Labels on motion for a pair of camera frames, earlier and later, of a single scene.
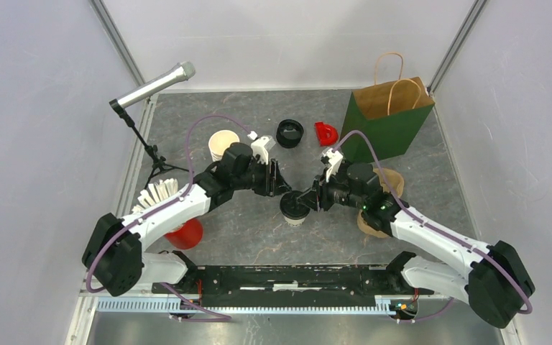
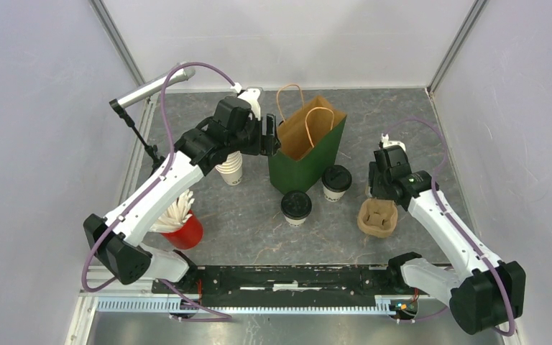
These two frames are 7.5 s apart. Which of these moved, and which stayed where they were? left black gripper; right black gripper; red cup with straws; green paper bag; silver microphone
Moved: left black gripper; right black gripper; green paper bag
Stayed: silver microphone; red cup with straws
